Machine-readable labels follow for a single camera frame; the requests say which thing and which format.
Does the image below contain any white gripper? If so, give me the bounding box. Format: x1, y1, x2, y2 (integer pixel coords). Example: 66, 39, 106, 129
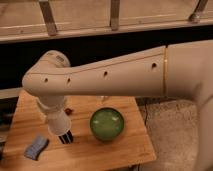
36, 96, 66, 115

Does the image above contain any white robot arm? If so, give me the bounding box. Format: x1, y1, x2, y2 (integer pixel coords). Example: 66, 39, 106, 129
22, 40, 213, 171

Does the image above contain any black white striped eraser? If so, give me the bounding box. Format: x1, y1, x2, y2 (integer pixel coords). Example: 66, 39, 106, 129
59, 131, 73, 144

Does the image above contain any dark red chili pepper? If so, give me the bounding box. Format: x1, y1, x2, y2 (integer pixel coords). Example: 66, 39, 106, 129
64, 108, 73, 116

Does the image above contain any blue sponge cloth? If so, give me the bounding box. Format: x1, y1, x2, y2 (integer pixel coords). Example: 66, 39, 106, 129
24, 136, 49, 160

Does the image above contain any green bowl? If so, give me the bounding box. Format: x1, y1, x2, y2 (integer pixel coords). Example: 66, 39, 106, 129
90, 107, 125, 142

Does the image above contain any metal window bracket left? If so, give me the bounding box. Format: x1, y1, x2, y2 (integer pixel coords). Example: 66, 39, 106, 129
39, 0, 57, 36

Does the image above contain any metal window bracket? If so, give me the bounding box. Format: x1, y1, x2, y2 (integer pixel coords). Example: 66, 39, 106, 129
188, 0, 208, 23
110, 0, 120, 31
39, 0, 57, 36

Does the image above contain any black cable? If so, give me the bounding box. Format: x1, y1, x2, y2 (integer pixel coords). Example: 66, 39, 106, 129
143, 103, 150, 129

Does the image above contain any metal window bracket middle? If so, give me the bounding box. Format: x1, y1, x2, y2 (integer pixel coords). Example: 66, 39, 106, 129
110, 0, 120, 31

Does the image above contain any metal window bracket right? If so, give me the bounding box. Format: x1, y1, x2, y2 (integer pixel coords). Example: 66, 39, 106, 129
188, 0, 208, 23

